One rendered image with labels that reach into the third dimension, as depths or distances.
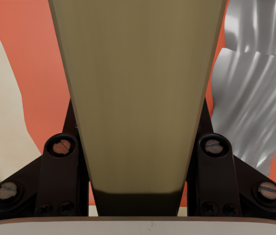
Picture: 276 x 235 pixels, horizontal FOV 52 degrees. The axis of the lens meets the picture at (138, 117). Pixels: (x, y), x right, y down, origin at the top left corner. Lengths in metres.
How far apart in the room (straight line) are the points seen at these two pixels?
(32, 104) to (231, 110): 0.14
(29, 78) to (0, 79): 0.02
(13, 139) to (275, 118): 0.20
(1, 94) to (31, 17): 0.07
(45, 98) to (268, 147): 0.18
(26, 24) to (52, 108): 0.07
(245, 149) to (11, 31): 0.19
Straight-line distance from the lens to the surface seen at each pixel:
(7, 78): 0.21
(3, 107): 0.23
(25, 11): 0.17
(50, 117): 0.22
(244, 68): 0.19
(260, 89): 0.20
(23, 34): 0.18
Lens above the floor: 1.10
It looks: 44 degrees down
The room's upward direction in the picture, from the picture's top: 180 degrees counter-clockwise
